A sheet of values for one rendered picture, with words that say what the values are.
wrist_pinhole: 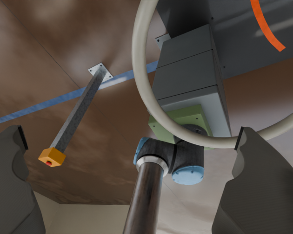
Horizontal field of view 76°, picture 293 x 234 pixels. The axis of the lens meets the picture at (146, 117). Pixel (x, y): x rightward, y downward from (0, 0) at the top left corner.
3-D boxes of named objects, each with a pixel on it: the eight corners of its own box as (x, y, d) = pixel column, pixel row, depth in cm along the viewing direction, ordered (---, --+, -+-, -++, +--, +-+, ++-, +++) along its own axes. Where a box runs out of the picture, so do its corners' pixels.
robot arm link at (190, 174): (198, 160, 105) (197, 191, 93) (169, 152, 106) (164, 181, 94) (209, 145, 94) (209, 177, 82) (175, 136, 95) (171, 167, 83)
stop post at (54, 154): (88, 69, 201) (28, 157, 130) (101, 61, 192) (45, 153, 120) (100, 82, 213) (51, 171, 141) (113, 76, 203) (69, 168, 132)
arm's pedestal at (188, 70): (227, 67, 172) (242, 143, 116) (175, 82, 194) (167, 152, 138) (214, 13, 142) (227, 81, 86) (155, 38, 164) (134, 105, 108)
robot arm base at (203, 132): (211, 143, 108) (212, 158, 101) (180, 147, 117) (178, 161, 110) (202, 121, 97) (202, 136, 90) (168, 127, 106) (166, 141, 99)
